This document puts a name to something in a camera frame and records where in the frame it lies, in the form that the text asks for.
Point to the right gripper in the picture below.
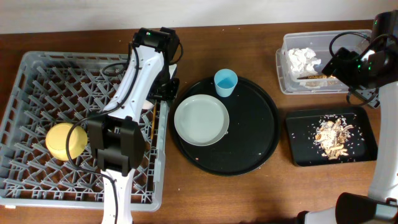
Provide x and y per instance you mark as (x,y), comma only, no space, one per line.
(337,62)

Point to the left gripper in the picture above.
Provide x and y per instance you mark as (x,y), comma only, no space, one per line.
(166,91)

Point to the wooden chopstick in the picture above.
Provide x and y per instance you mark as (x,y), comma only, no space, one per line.
(153,120)

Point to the pink plastic cup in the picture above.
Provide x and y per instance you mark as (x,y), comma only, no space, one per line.
(147,105)

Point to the gold snack wrapper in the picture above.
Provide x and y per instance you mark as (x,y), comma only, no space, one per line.
(315,77)

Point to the grey round plate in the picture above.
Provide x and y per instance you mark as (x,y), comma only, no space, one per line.
(201,120)

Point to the white paper napkin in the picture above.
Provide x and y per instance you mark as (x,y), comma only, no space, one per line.
(302,62)

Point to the light blue plastic cup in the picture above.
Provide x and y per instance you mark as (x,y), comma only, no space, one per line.
(225,81)

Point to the food scraps and rice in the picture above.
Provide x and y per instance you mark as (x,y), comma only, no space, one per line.
(332,136)

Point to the yellow plastic bowl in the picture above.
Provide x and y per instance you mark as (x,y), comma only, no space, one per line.
(56,141)

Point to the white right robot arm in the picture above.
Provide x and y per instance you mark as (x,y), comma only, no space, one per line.
(375,68)

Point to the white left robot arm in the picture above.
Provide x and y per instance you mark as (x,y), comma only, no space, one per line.
(115,137)

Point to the clear plastic waste bin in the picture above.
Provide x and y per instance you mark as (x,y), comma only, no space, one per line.
(319,42)

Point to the grey plastic dishwasher rack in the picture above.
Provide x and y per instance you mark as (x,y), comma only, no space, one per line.
(51,88)

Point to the black rectangular tray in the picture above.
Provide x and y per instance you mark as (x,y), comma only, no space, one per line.
(301,126)

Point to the round black serving tray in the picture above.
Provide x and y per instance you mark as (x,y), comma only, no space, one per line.
(253,132)

